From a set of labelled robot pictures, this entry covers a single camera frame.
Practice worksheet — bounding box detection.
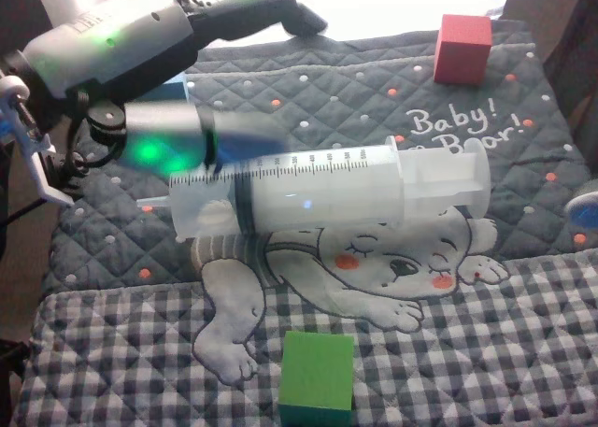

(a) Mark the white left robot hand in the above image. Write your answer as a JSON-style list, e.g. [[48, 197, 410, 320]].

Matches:
[[21, 0, 329, 178]]

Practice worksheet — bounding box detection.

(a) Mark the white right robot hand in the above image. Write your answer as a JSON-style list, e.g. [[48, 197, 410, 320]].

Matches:
[[563, 178, 598, 235]]

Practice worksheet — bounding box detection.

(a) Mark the large clear plastic syringe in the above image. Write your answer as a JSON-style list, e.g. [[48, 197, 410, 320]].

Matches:
[[137, 135, 491, 241]]

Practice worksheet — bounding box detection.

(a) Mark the red block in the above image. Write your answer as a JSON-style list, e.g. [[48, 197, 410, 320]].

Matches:
[[433, 13, 494, 88]]

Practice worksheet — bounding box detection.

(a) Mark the grey bear print quilt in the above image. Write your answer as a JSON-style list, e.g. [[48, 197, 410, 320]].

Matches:
[[8, 20, 598, 427]]

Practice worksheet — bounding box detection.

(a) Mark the green block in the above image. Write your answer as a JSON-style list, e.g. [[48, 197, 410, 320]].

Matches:
[[278, 331, 355, 427]]

